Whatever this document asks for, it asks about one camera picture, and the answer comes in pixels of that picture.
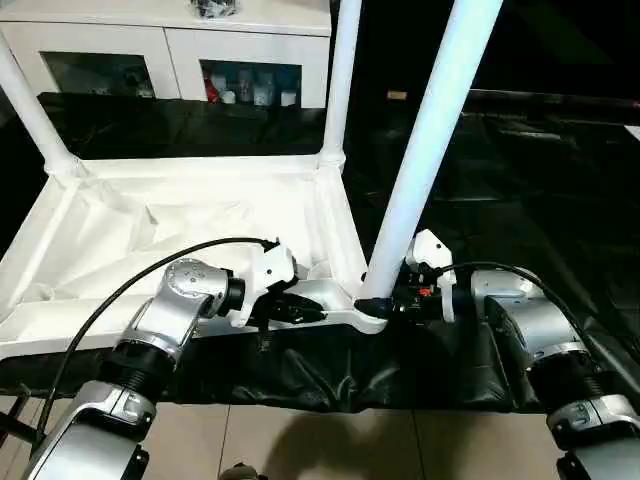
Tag white plastic table leg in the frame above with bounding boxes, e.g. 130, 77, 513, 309
0, 30, 83, 179
318, 0, 363, 169
358, 0, 504, 303

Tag black plastic mat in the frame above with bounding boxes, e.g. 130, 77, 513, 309
0, 88, 640, 416

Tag black robot left foot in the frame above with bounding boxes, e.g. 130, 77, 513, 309
218, 464, 271, 480

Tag black folding stand legs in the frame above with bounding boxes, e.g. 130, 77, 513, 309
0, 395, 41, 451

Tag white cabinet with glass doors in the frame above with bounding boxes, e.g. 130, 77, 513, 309
0, 0, 333, 109

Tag black backdrop cloth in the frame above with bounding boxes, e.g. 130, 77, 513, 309
330, 0, 640, 106

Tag small grey patterned box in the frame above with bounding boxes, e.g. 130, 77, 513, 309
192, 0, 239, 20

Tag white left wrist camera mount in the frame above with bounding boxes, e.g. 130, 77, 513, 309
228, 242, 299, 329

